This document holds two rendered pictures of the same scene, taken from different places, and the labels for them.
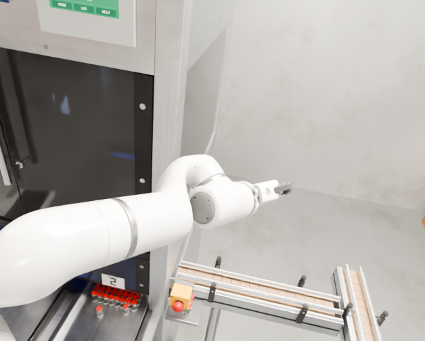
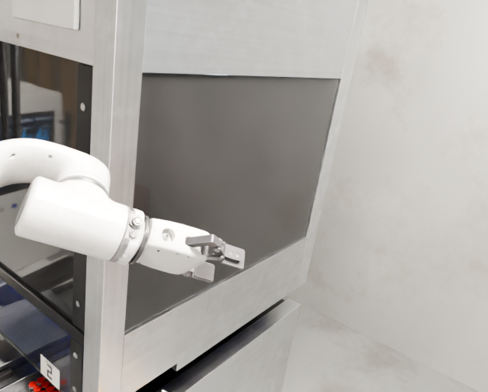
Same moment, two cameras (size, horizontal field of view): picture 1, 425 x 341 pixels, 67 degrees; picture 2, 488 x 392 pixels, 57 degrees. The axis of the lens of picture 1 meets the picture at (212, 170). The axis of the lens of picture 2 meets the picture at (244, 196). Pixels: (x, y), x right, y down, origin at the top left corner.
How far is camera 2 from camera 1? 0.54 m
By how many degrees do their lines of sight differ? 29
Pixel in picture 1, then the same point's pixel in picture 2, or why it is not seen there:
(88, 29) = (42, 11)
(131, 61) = (75, 49)
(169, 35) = (105, 14)
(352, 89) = not seen: outside the picture
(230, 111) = (395, 241)
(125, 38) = (67, 18)
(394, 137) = not seen: outside the picture
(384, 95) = not seen: outside the picture
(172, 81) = (106, 73)
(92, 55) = (47, 42)
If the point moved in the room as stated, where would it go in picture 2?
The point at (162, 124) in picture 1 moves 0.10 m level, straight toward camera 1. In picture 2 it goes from (98, 131) to (59, 140)
